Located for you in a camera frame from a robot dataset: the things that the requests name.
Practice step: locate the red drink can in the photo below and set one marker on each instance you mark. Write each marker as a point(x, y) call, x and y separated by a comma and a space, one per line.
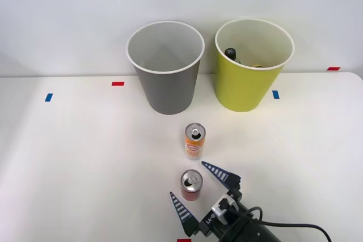
point(192, 185)

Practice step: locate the yellow-green plastic waste bin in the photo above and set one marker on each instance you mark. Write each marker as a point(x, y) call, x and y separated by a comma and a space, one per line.
point(241, 89)

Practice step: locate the orange drink can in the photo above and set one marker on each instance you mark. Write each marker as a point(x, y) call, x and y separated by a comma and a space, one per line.
point(194, 147)

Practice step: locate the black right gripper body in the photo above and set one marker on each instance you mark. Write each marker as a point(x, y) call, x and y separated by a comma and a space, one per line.
point(208, 223)

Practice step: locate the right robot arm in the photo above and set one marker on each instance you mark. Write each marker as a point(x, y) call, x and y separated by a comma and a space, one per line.
point(255, 232)

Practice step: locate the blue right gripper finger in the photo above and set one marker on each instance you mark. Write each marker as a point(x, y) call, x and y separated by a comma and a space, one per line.
point(183, 213)
point(224, 176)

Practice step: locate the bottle with black cap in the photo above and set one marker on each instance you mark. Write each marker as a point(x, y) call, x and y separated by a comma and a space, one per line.
point(230, 52)

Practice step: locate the grey plastic waste bin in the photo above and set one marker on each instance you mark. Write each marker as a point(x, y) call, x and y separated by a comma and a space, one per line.
point(167, 91)

